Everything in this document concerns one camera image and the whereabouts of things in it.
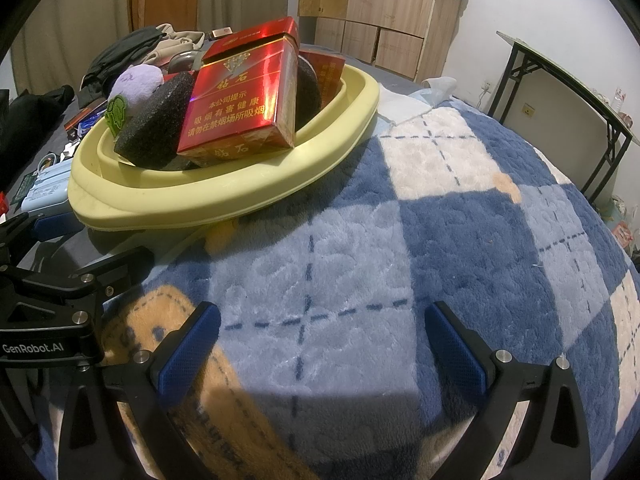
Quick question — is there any wooden cabinet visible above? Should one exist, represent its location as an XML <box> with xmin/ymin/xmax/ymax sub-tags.
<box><xmin>297</xmin><ymin>0</ymin><xmax>464</xmax><ymax>82</ymax></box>

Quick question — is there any dark green jacket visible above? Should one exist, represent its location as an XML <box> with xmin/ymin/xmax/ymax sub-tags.
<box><xmin>81</xmin><ymin>27</ymin><xmax>169</xmax><ymax>92</ymax></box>

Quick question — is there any orange snack packet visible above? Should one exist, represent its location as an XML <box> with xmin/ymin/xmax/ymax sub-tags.
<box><xmin>64</xmin><ymin>100</ymin><xmax>108</xmax><ymax>133</ymax></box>

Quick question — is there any beige cloth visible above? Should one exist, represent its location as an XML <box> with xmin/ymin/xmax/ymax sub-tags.
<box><xmin>149</xmin><ymin>29</ymin><xmax>207</xmax><ymax>69</ymax></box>

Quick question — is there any blue plaid fleece blanket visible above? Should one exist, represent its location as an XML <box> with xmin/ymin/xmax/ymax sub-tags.
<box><xmin>30</xmin><ymin>102</ymin><xmax>640</xmax><ymax>480</ymax></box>

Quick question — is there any red box with copper sides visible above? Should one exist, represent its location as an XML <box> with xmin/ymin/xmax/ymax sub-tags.
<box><xmin>301</xmin><ymin>50</ymin><xmax>347</xmax><ymax>112</ymax></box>

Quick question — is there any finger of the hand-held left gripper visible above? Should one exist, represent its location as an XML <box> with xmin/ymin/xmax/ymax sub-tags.
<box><xmin>0</xmin><ymin>211</ymin><xmax>84</xmax><ymax>267</ymax></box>
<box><xmin>0</xmin><ymin>247</ymin><xmax>154</xmax><ymax>334</ymax></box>

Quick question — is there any large red cigarette box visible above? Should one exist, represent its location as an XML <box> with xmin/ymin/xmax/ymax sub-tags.
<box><xmin>177</xmin><ymin>16</ymin><xmax>302</xmax><ymax>167</ymax></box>

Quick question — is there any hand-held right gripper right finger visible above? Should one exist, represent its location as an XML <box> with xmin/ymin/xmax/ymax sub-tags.
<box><xmin>424</xmin><ymin>301</ymin><xmax>587</xmax><ymax>480</ymax></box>

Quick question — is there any blue snack packet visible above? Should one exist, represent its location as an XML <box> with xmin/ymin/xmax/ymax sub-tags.
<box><xmin>80</xmin><ymin>112</ymin><xmax>109</xmax><ymax>137</ymax></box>

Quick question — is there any light blue cloth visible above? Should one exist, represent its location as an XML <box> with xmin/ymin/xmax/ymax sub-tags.
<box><xmin>379</xmin><ymin>76</ymin><xmax>457</xmax><ymax>127</ymax></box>

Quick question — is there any dark green packet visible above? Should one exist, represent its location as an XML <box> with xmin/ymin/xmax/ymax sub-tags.
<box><xmin>11</xmin><ymin>167</ymin><xmax>40</xmax><ymax>199</ymax></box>

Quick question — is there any black frame folding table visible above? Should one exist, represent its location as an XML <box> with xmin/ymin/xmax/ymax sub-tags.
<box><xmin>487</xmin><ymin>30</ymin><xmax>640</xmax><ymax>207</ymax></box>

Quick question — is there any black cloth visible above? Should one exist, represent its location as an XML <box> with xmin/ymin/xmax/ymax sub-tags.
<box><xmin>0</xmin><ymin>85</ymin><xmax>77</xmax><ymax>197</ymax></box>

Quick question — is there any black and white sponge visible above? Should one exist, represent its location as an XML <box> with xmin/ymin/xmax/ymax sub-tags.
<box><xmin>294</xmin><ymin>56</ymin><xmax>324</xmax><ymax>132</ymax></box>
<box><xmin>113</xmin><ymin>70</ymin><xmax>199</xmax><ymax>169</ymax></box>

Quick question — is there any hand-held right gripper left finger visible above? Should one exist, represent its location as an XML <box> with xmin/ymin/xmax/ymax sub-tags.
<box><xmin>65</xmin><ymin>302</ymin><xmax>222</xmax><ymax>480</ymax></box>

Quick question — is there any purple plush toy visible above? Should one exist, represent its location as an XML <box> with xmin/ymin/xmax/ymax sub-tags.
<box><xmin>108</xmin><ymin>63</ymin><xmax>165</xmax><ymax>112</ymax></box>

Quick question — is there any yellow plastic basin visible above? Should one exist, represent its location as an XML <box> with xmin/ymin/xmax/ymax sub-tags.
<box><xmin>67</xmin><ymin>62</ymin><xmax>380</xmax><ymax>232</ymax></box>

